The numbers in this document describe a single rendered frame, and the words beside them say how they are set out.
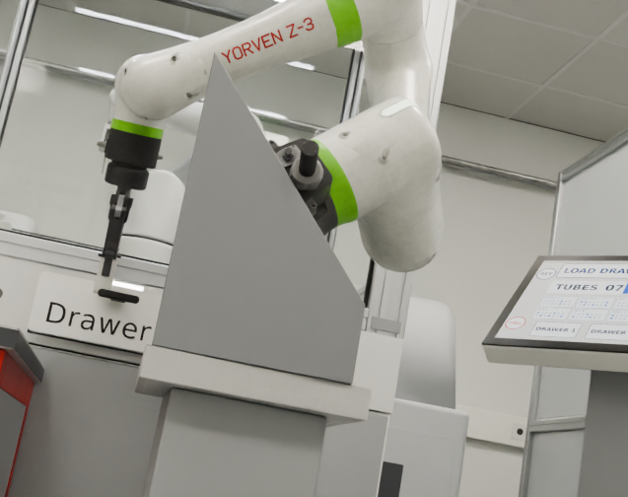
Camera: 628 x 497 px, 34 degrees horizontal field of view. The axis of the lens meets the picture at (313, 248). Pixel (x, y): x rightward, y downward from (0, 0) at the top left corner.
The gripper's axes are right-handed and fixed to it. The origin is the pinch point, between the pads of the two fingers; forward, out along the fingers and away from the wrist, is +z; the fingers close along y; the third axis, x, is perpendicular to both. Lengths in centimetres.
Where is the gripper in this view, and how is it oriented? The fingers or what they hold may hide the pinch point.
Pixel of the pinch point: (105, 275)
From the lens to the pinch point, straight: 187.8
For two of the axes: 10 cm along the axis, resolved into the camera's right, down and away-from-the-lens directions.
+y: 1.2, 1.4, -9.8
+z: -2.3, 9.7, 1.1
